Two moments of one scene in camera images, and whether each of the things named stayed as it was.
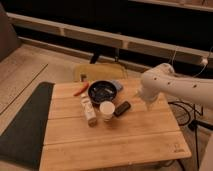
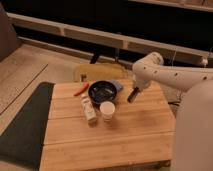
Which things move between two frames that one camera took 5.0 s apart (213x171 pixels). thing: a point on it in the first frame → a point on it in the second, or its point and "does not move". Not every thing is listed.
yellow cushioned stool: [99, 71] does not move
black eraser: [122, 109] → [133, 94]
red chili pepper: [83, 88] does not move
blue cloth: [116, 84] does not move
